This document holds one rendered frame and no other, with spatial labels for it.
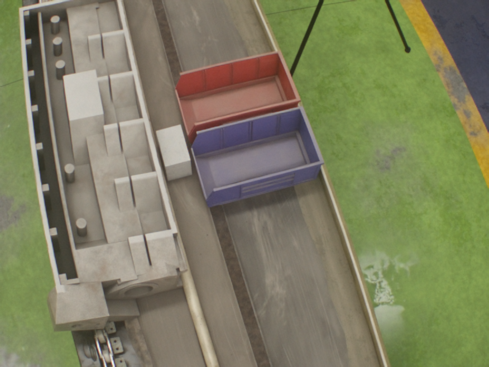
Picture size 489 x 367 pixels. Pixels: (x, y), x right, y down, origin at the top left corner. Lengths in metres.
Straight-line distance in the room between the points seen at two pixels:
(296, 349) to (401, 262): 1.03
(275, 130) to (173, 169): 0.32
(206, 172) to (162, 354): 0.57
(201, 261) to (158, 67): 0.68
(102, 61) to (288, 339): 1.01
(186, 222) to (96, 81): 0.50
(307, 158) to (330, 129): 0.95
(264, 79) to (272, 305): 0.73
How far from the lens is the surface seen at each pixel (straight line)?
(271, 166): 2.15
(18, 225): 3.02
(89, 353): 1.99
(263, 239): 2.06
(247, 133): 2.11
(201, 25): 2.43
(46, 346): 2.84
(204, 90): 2.24
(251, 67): 2.20
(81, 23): 2.28
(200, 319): 1.96
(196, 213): 2.09
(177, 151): 2.06
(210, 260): 2.04
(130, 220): 1.91
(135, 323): 2.01
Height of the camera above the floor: 2.69
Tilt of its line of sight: 66 degrees down
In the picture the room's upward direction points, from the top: 1 degrees clockwise
